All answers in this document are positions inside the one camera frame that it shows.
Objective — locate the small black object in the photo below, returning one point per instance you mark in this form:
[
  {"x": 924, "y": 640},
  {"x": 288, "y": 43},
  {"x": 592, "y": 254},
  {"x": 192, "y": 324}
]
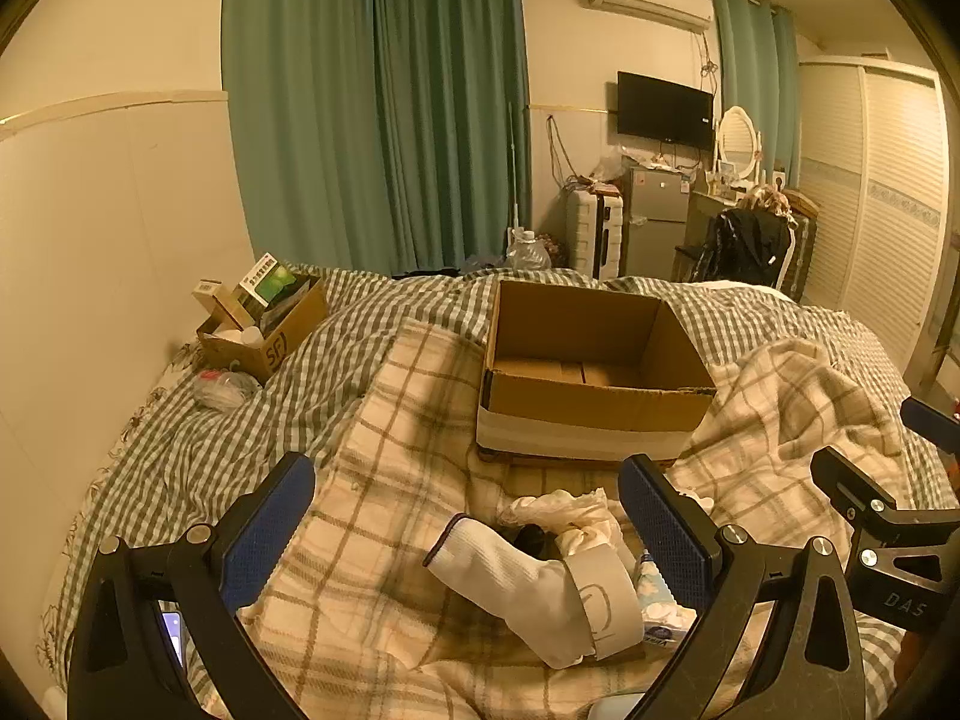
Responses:
[{"x": 534, "y": 538}]

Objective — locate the white louvered wardrobe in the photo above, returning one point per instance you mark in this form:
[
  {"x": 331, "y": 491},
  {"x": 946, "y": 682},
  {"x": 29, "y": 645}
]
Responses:
[{"x": 870, "y": 195}]

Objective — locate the wooden cabinet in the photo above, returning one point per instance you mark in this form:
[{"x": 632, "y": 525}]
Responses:
[{"x": 801, "y": 247}]

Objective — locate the black wall television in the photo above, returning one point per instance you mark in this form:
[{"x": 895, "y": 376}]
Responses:
[{"x": 664, "y": 111}]

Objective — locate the white sock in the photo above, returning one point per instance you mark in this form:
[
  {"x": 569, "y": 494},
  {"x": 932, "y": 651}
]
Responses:
[{"x": 510, "y": 585}]

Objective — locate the white oval mirror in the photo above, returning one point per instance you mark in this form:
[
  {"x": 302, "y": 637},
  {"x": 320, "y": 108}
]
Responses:
[{"x": 737, "y": 141}]

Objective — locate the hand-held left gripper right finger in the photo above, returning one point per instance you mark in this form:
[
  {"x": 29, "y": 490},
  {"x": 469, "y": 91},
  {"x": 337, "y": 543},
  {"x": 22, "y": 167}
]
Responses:
[{"x": 664, "y": 532}]

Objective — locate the cream plaid blanket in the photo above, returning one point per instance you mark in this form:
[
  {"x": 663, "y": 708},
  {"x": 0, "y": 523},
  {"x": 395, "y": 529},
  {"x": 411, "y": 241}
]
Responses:
[{"x": 420, "y": 450}]

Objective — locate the white air conditioner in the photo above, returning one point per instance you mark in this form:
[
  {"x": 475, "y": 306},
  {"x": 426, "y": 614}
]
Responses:
[{"x": 645, "y": 0}]

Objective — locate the grey mini fridge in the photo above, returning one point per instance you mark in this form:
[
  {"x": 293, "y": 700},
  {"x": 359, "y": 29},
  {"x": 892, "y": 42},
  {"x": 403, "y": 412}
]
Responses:
[{"x": 658, "y": 217}]

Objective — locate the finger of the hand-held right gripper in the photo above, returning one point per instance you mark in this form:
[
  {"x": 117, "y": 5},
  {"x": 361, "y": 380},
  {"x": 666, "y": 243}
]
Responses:
[
  {"x": 934, "y": 420},
  {"x": 855, "y": 484}
]

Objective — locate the green white carton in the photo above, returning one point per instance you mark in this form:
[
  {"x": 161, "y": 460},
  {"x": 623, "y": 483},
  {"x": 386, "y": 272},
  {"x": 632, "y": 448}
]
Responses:
[{"x": 264, "y": 281}]

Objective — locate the blue white tissue packet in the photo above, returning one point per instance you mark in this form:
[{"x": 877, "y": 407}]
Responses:
[{"x": 660, "y": 611}]

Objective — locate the clear water bottle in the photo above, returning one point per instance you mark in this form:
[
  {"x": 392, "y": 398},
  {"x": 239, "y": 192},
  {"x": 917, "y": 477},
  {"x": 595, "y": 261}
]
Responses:
[{"x": 527, "y": 251}]

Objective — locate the black jacket on chair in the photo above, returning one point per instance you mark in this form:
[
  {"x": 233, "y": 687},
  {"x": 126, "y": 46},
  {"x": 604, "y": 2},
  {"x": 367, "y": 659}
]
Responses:
[{"x": 742, "y": 244}]

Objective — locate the small white brown carton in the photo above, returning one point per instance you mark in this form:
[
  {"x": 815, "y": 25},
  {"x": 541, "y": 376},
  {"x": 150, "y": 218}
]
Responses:
[{"x": 217, "y": 304}]

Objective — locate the white pole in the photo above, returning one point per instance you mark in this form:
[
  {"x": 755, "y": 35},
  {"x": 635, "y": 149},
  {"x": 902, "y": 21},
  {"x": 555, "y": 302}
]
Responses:
[{"x": 515, "y": 165}]

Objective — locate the wide green curtain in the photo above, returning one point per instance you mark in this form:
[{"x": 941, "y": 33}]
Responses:
[{"x": 360, "y": 105}]

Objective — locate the clear plastic bag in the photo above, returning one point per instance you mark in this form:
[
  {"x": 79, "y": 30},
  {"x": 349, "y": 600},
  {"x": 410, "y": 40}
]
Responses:
[{"x": 223, "y": 390}]

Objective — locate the large cardboard box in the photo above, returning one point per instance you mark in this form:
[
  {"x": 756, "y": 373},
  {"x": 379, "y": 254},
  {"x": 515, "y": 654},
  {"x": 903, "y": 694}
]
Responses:
[{"x": 592, "y": 405}]

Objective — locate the smartphone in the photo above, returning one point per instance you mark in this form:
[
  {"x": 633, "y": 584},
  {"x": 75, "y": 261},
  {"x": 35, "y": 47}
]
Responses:
[{"x": 172, "y": 637}]

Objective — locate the patterned cloth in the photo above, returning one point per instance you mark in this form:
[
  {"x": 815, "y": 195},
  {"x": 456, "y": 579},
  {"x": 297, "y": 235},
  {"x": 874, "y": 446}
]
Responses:
[{"x": 769, "y": 201}]

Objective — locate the small cardboard box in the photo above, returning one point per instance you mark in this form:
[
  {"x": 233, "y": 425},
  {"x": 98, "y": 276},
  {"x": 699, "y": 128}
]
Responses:
[{"x": 289, "y": 334}]

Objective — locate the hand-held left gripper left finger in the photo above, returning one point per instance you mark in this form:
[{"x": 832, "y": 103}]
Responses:
[{"x": 270, "y": 529}]

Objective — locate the white suitcase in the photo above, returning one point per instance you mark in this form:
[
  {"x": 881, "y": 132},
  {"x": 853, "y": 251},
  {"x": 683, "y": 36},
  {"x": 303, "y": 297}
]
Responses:
[{"x": 596, "y": 232}]

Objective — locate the narrow green curtain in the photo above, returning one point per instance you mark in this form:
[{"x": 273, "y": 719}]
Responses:
[{"x": 754, "y": 90}]

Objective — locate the crumpled white cloth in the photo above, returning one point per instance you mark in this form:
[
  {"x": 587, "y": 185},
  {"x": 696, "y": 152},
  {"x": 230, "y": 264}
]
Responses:
[{"x": 570, "y": 510}]

